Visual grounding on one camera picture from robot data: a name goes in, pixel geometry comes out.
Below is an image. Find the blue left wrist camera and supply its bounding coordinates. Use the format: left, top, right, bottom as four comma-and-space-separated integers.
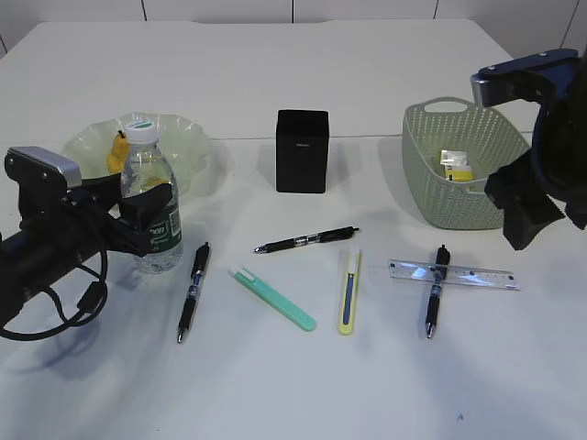
8, 146, 83, 189

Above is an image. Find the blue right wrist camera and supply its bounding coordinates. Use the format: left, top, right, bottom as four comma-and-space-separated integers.
471, 49, 580, 107

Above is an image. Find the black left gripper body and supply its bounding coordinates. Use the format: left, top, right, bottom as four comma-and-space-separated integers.
4, 155, 148, 257

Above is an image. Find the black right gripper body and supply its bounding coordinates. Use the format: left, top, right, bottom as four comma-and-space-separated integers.
485, 104, 586, 229

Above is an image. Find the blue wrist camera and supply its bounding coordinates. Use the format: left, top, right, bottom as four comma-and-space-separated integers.
471, 49, 580, 107
8, 146, 83, 189

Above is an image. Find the black square pen holder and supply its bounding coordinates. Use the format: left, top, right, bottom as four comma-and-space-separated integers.
275, 109, 329, 193

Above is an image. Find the black gel pen middle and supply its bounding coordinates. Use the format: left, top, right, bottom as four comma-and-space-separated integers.
253, 225, 360, 254

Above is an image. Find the clear water bottle green label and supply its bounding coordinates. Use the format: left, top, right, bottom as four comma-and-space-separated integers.
121, 118, 183, 274

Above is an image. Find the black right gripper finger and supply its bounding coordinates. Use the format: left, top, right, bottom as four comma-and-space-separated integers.
503, 191, 564, 250

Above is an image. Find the yellow-green utility knife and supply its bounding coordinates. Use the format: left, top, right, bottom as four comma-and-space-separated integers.
338, 247, 362, 336

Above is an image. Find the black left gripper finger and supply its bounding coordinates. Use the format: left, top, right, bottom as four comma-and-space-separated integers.
119, 183, 173, 233
68, 173, 121, 215

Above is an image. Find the black pen under ruler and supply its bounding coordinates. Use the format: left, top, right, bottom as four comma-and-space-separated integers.
425, 245, 450, 339

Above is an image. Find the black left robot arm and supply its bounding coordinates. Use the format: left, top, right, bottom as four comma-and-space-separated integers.
1, 148, 172, 323

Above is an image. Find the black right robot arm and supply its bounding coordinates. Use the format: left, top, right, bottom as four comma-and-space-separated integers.
471, 49, 586, 250

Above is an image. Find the green woven plastic basket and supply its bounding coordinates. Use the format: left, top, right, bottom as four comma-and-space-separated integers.
402, 96, 530, 230

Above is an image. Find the mint green utility knife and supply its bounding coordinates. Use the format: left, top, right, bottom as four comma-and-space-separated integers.
229, 266, 316, 332

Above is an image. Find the black pen left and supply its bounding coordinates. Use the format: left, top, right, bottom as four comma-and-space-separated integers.
177, 242, 210, 344

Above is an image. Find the clear plastic ruler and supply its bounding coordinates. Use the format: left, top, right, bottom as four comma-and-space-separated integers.
388, 259, 520, 291

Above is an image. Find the yellow packaging waste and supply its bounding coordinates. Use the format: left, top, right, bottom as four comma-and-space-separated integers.
439, 149, 473, 182

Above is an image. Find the yellow pear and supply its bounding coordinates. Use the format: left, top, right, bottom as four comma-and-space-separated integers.
106, 130, 130, 174

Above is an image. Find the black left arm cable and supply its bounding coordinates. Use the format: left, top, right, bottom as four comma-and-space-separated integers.
0, 196, 109, 341

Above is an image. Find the translucent green ruffled plate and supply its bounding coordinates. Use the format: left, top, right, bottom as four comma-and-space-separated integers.
61, 112, 219, 204

